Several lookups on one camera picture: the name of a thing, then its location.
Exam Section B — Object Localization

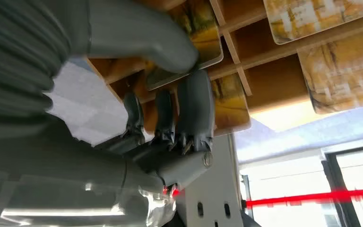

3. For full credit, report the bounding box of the white metal slotted bracket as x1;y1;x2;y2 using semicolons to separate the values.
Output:
175;134;245;227

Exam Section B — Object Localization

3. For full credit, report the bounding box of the wooden compartment card rack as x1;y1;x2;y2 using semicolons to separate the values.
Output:
86;0;363;139

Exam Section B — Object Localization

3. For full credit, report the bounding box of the black window frame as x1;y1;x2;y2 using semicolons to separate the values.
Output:
321;144;363;227

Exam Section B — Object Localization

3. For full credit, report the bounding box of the red barrier tape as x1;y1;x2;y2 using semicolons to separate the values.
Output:
245;187;363;209

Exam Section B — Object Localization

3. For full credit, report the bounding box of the pale yellow print card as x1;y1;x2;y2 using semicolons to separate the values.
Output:
262;0;363;45
297;27;363;115

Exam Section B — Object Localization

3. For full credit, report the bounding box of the ribbed grey right arm sleeve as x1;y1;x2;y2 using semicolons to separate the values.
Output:
0;0;90;126

